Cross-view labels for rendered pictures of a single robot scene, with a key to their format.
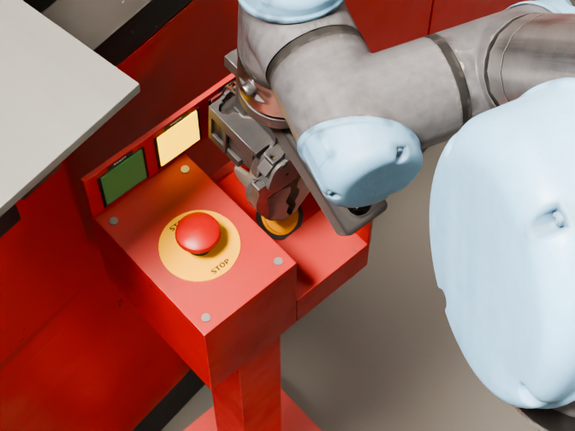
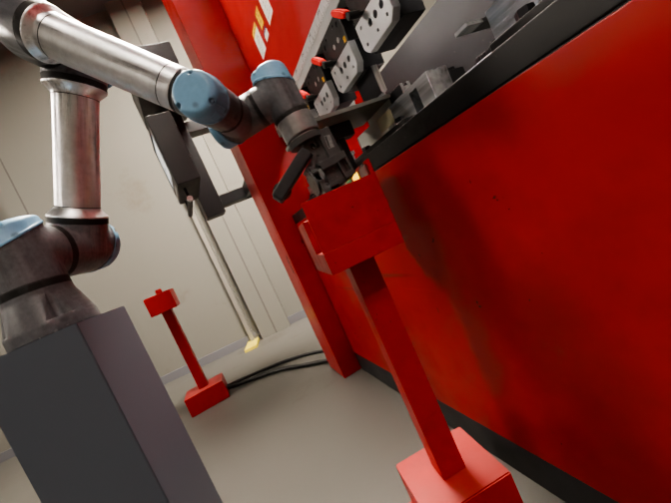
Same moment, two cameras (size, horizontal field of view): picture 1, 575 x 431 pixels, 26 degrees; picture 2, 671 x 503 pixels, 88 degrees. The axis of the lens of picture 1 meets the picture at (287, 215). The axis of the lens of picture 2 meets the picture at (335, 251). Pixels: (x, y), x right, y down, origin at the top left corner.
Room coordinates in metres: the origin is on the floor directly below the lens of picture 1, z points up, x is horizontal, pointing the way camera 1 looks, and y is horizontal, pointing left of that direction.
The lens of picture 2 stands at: (0.94, -0.63, 0.75)
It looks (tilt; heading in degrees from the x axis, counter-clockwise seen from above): 4 degrees down; 121
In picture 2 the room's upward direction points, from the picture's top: 24 degrees counter-clockwise
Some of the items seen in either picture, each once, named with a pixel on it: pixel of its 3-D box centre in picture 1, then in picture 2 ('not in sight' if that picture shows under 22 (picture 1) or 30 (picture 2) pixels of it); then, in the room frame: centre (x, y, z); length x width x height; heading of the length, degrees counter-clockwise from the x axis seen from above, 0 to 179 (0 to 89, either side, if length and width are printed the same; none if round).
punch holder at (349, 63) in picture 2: not in sight; (349, 53); (0.64, 0.39, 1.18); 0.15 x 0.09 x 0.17; 140
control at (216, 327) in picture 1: (234, 225); (339, 221); (0.58, 0.05, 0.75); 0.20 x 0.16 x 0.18; 132
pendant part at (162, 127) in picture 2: not in sight; (175, 162); (-0.60, 0.74, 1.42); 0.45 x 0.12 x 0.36; 144
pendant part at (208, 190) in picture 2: not in sight; (182, 144); (-0.59, 0.84, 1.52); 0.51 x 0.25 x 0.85; 144
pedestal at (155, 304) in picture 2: not in sight; (184, 346); (-1.23, 0.70, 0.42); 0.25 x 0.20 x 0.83; 50
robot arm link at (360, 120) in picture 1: (367, 113); (235, 119); (0.51, -0.06, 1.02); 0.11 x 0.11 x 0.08; 22
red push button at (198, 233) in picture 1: (198, 239); not in sight; (0.54, 0.08, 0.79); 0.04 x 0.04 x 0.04
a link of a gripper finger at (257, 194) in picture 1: (269, 184); not in sight; (0.58, 0.02, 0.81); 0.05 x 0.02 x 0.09; 132
